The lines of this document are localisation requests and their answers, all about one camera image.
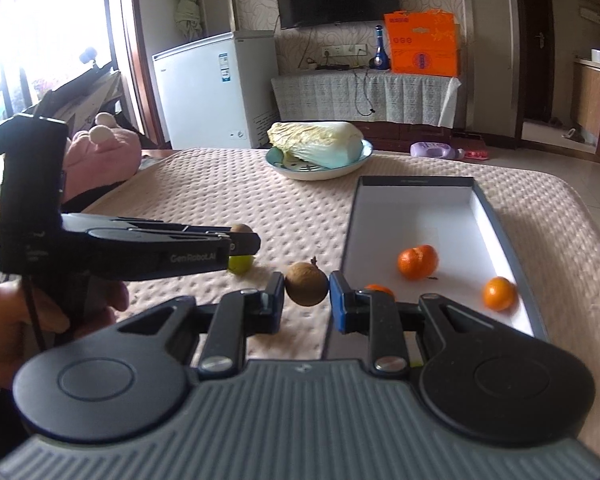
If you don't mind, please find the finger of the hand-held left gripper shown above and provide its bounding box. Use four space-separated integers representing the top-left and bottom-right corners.
86 227 262 257
110 217 232 235

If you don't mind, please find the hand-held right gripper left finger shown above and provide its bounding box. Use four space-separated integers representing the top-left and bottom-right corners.
116 271 286 381

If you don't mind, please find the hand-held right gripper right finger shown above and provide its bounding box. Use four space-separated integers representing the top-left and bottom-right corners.
329 269 524 376

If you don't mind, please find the orange mandarin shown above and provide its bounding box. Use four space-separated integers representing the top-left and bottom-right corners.
483 276 518 311
364 283 397 302
397 244 440 282

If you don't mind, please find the grey-rimmed white box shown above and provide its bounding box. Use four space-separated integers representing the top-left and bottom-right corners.
324 175 552 361

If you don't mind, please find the person's left hand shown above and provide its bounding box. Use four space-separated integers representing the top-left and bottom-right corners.
0 279 131 392

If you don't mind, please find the beige quilted blanket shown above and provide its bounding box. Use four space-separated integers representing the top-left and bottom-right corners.
62 147 600 411

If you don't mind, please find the pink plush toy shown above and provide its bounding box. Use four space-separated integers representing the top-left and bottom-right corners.
61 111 143 187

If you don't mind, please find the white blue-rimmed plate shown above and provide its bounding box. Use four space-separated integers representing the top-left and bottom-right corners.
265 140 374 182

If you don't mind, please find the napa cabbage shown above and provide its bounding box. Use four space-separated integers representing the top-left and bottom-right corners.
267 121 365 170

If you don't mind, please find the white chest freezer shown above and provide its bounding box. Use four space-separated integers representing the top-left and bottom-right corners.
151 30 279 151

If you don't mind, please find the white lace cabinet cloth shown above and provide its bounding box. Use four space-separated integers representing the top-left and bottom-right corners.
271 67 462 128

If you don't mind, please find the purple detergent bottle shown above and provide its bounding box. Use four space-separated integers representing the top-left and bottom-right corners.
410 141 466 161

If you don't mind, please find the wooden television cabinet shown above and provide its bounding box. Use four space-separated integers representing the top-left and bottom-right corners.
280 117 453 147

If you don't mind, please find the pale tied curtain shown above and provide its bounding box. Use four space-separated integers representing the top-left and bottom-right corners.
164 0 202 45

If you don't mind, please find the blue glass bottle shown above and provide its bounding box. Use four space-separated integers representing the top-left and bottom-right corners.
368 25 392 72

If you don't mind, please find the orange gift box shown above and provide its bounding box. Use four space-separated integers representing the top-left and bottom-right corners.
383 10 462 78

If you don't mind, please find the dark brown door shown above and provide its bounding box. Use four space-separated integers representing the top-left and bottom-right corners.
522 0 556 123

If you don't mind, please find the wooden side cabinet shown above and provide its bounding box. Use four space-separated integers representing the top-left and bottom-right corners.
571 57 600 136

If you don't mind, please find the white wall socket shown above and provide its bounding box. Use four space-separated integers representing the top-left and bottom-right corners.
322 44 368 58

